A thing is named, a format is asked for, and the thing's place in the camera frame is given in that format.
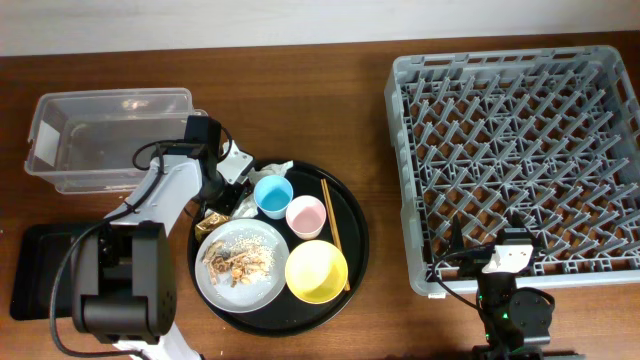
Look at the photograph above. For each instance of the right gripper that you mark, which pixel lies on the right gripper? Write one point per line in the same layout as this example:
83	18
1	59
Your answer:
473	263

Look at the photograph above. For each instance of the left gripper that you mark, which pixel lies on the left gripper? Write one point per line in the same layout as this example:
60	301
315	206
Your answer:
228	204

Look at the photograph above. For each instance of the white napkin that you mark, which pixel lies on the white napkin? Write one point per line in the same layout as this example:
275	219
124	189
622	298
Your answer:
248	207

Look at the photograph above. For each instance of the light blue plastic cup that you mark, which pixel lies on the light blue plastic cup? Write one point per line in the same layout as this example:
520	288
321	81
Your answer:
272	195

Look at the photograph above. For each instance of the gold brown snack wrapper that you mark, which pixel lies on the gold brown snack wrapper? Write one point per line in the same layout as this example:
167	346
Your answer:
209	224

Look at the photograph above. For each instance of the pink plastic cup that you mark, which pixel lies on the pink plastic cup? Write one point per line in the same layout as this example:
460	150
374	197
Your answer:
306	216

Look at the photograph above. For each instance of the wooden chopstick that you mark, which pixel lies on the wooden chopstick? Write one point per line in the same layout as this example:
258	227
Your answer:
333	225

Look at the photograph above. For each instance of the yellow plastic bowl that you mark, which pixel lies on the yellow plastic bowl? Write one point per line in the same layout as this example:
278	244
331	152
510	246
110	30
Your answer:
316	272

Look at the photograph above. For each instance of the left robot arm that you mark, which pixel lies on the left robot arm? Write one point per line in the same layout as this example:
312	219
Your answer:
122	274

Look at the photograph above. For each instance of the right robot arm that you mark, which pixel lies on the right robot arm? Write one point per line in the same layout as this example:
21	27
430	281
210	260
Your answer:
516	319

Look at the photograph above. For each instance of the grey dishwasher rack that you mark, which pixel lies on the grey dishwasher rack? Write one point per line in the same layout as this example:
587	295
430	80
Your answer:
551	134

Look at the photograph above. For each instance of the clear plastic waste bin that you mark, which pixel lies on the clear plastic waste bin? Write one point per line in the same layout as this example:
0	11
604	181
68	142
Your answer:
83	141

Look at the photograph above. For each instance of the food scraps on plate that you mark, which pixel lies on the food scraps on plate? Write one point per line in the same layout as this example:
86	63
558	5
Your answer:
247	264

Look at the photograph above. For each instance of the grey plate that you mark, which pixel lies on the grey plate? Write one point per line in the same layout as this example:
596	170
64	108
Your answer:
244	298

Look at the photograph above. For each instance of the round black serving tray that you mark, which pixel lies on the round black serving tray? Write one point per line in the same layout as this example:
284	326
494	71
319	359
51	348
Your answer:
287	315

